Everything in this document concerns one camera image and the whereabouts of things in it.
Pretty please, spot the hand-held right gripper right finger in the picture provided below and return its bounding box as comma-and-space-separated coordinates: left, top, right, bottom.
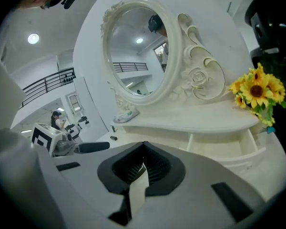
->
133, 141, 268, 229

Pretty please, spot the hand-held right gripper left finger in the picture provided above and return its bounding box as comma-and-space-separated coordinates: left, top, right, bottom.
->
52, 142, 145, 229

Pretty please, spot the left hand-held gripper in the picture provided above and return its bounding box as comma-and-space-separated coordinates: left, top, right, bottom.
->
31, 122, 111, 157

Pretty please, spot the white drawer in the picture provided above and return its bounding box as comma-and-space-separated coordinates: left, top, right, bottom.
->
178, 127, 267, 169

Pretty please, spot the white ornate dressing table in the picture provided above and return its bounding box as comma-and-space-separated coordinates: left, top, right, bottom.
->
95, 96, 269, 176

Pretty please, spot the white and black machine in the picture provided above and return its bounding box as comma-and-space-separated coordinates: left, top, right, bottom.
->
65, 115, 91, 138

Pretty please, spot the white wet wipes pack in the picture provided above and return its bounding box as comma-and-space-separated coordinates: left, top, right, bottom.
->
113, 109, 140, 124

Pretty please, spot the window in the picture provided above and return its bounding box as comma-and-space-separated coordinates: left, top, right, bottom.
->
66, 93, 83, 115

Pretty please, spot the black balcony railing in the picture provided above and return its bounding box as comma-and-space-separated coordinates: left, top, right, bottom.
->
19, 67, 77, 110

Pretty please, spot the oval white-framed mirror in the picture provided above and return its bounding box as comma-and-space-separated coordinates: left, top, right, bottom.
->
100, 0, 227, 107

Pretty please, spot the person's white shirt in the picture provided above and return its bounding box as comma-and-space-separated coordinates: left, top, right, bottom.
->
0, 46, 53, 224

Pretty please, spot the yellow sunflower bouquet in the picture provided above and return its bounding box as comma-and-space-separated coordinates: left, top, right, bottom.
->
228, 62, 286, 127

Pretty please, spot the round ceiling light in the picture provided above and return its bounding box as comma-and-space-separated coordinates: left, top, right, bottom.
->
27, 33, 40, 45

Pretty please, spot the black office chair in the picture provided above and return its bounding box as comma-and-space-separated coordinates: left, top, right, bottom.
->
244, 0, 286, 81

